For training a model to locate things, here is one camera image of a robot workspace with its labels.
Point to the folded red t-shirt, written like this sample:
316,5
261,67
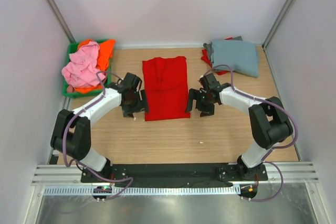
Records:
206,57

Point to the pink t-shirt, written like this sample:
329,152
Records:
81,70

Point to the folded grey-blue t-shirt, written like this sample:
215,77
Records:
241,56

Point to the red t-shirt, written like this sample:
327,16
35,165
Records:
166,87
206,57

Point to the left aluminium corner post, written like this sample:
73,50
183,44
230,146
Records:
60,19

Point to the green plastic bin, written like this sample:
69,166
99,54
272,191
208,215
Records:
69,90

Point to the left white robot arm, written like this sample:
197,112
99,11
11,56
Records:
72,131

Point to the right aluminium corner post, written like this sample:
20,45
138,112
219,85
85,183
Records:
279,19

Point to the orange t-shirt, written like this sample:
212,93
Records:
104,55

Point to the aluminium corner post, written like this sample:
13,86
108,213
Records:
279,19
60,19

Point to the slotted cable duct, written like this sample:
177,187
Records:
110,191

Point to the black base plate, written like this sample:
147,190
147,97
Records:
203,175

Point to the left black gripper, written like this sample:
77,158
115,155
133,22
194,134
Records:
129,112

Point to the folded dark grey t-shirt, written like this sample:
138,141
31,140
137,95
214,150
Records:
230,38

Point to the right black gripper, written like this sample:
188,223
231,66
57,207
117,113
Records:
206,110

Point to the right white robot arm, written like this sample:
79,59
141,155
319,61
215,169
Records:
269,122

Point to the right aluminium rail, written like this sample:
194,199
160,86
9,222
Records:
292,172

